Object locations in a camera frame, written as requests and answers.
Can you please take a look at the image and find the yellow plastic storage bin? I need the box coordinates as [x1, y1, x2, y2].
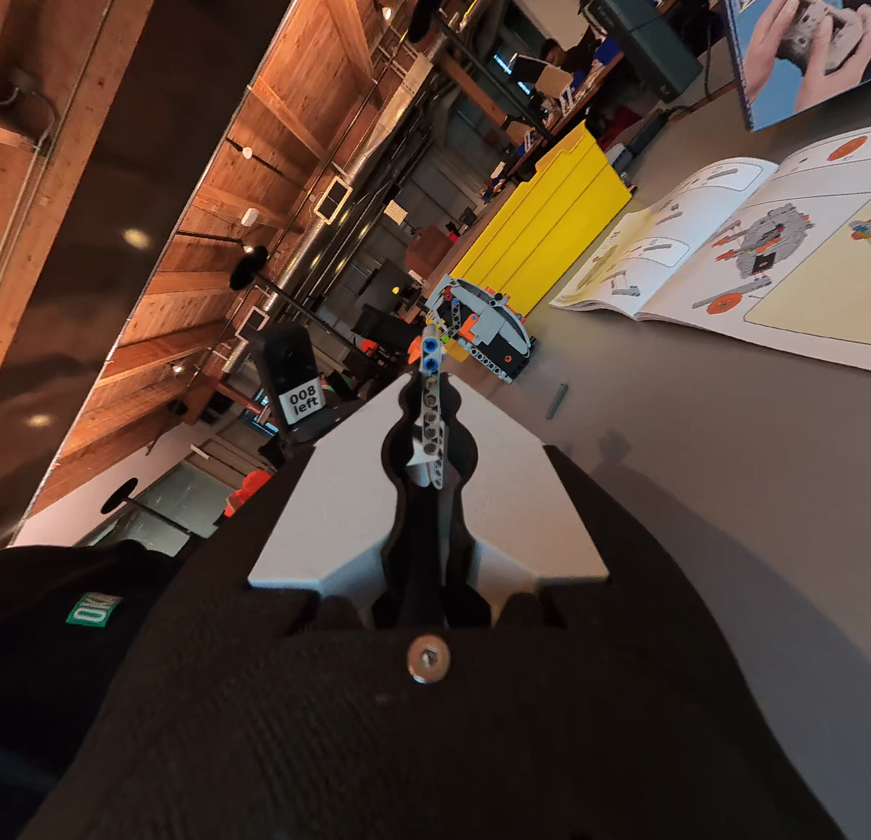
[449, 120, 634, 303]

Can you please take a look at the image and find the grey desk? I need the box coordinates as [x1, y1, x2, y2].
[408, 37, 871, 840]

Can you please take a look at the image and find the person's black shirt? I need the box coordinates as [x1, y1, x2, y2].
[0, 539, 205, 840]

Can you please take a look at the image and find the short grey toy beam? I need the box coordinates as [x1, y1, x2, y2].
[406, 326, 451, 490]

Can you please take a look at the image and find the dark green case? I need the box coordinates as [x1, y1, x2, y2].
[587, 0, 703, 104]

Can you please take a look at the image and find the open instruction booklet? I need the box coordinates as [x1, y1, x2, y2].
[550, 127, 871, 371]

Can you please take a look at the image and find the partly built toy robot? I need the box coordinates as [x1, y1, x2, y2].
[408, 277, 533, 385]

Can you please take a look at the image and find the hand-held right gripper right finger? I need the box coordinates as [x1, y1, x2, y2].
[444, 371, 608, 628]

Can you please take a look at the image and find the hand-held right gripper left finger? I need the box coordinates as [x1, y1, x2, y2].
[248, 371, 426, 629]

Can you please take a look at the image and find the brown armchair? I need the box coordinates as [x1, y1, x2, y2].
[408, 224, 455, 271]

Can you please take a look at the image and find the blue robot toy box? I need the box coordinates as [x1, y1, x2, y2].
[711, 0, 871, 132]

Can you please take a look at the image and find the green clothing label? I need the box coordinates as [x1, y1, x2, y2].
[66, 591, 123, 630]

